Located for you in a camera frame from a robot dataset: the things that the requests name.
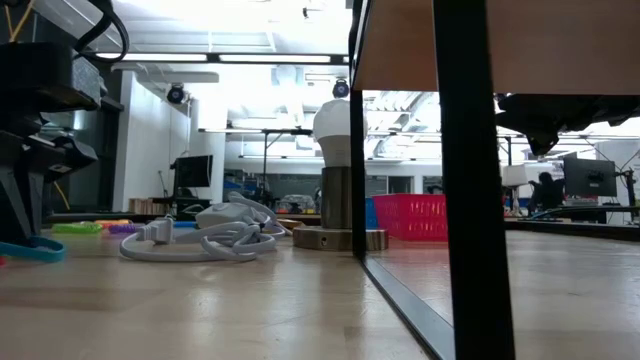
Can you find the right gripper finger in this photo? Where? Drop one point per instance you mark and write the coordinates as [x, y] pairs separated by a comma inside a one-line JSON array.
[[537, 130]]

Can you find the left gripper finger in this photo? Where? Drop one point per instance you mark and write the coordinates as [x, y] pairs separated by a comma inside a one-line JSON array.
[[20, 210]]

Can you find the teal rubber band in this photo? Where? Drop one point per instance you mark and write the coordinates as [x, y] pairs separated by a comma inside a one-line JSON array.
[[32, 250]]

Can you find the white lamp shade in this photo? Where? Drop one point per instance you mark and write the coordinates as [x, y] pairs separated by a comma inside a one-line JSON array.
[[515, 176]]

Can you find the person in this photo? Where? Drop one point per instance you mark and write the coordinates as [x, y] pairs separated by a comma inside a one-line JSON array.
[[547, 192]]

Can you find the black computer monitor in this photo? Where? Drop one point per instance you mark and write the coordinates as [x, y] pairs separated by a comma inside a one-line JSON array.
[[192, 171], [590, 177]]

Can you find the raised wooden shelf board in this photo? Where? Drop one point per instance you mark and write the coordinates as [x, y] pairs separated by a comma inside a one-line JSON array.
[[550, 45]]

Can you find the ceiling strip light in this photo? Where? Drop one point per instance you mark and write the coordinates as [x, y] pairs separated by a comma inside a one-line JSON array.
[[150, 57]]

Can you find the black ceiling spotlight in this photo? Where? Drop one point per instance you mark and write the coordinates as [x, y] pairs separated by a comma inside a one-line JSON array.
[[340, 89], [176, 94]]

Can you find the red plastic basket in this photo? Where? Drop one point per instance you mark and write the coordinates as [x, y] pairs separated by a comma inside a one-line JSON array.
[[410, 217]]

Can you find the blue plastic basket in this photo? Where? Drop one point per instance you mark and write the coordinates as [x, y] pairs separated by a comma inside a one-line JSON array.
[[371, 215]]

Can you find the brass lamp with white bulb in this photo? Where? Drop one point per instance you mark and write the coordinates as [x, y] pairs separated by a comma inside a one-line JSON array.
[[335, 130]]

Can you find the black metal table frame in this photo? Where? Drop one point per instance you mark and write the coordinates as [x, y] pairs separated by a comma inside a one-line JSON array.
[[70, 217]]

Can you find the black shelf support frame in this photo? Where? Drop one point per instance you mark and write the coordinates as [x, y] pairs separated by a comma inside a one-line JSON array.
[[472, 200]]

